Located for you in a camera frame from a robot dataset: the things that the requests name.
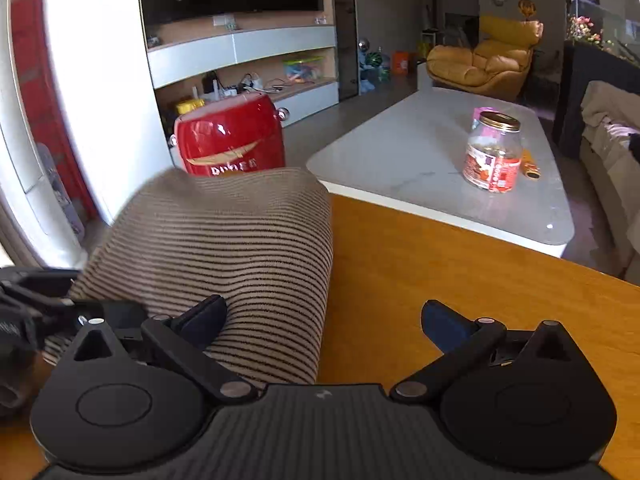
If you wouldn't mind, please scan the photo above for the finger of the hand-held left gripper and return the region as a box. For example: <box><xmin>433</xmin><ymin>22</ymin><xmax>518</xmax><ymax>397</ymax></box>
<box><xmin>0</xmin><ymin>267</ymin><xmax>83</xmax><ymax>311</ymax></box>
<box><xmin>45</xmin><ymin>300</ymin><xmax>148</xmax><ymax>338</ymax></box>

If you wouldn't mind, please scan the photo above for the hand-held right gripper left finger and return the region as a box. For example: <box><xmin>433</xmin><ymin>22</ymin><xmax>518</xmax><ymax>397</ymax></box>
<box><xmin>74</xmin><ymin>294</ymin><xmax>258</xmax><ymax>406</ymax></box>

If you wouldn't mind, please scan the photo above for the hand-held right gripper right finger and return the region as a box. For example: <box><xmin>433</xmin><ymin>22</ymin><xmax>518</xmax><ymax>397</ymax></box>
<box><xmin>390</xmin><ymin>300</ymin><xmax>573</xmax><ymax>403</ymax></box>

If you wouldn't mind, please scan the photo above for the striped knit shirt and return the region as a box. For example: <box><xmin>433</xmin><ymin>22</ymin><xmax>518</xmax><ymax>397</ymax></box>
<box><xmin>42</xmin><ymin>167</ymin><xmax>335</xmax><ymax>386</ymax></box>

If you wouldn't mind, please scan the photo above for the white coffee table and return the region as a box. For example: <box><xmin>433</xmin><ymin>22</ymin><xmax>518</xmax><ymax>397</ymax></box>
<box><xmin>306</xmin><ymin>87</ymin><xmax>576</xmax><ymax>259</ymax></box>

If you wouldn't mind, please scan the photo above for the clear jar with gold lid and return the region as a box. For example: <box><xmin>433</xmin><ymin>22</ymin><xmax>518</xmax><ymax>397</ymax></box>
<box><xmin>462</xmin><ymin>110</ymin><xmax>524</xmax><ymax>194</ymax></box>

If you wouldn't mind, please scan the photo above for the orange remote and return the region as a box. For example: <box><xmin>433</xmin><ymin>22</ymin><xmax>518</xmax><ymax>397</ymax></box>
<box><xmin>520</xmin><ymin>149</ymin><xmax>541</xmax><ymax>181</ymax></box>

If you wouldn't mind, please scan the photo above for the grey sofa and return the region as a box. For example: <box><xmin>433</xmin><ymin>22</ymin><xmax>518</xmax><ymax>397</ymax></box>
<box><xmin>580</xmin><ymin>80</ymin><xmax>640</xmax><ymax>281</ymax></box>

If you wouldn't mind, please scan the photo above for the yellow armchair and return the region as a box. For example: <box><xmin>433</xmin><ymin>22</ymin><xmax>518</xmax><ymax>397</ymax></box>
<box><xmin>426</xmin><ymin>14</ymin><xmax>544</xmax><ymax>102</ymax></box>

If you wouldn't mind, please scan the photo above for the clear box of toys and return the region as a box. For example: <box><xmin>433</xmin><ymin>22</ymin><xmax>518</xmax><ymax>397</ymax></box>
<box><xmin>282</xmin><ymin>57</ymin><xmax>323</xmax><ymax>83</ymax></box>

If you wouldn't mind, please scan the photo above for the white tv shelf unit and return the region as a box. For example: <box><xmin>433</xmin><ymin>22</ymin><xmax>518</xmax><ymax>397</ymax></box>
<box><xmin>145</xmin><ymin>10</ymin><xmax>341</xmax><ymax>131</ymax></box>

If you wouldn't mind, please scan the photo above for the beige blanket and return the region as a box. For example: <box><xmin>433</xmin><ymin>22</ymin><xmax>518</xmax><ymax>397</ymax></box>
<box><xmin>580</xmin><ymin>80</ymin><xmax>640</xmax><ymax>133</ymax></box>

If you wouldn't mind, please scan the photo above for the glass fish tank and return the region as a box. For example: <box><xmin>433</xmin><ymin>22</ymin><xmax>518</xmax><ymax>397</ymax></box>
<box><xmin>565</xmin><ymin>0</ymin><xmax>640</xmax><ymax>66</ymax></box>

